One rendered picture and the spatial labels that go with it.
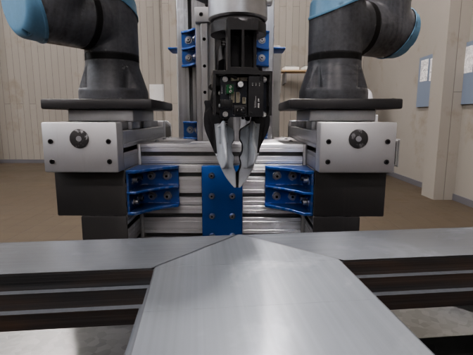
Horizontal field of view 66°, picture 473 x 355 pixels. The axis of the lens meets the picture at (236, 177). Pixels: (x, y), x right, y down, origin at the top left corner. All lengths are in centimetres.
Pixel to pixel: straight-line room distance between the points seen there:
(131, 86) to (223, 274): 58
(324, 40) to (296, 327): 66
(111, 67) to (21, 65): 868
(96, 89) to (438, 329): 76
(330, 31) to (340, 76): 9
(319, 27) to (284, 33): 755
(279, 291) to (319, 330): 6
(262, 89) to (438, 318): 47
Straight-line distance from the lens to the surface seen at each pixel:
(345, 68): 82
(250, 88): 45
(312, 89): 81
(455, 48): 517
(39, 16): 77
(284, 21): 844
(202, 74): 90
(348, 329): 27
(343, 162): 68
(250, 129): 49
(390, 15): 93
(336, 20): 84
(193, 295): 31
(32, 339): 66
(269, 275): 34
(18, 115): 952
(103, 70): 84
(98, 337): 63
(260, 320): 27
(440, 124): 506
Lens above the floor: 100
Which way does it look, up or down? 9 degrees down
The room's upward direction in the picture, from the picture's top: straight up
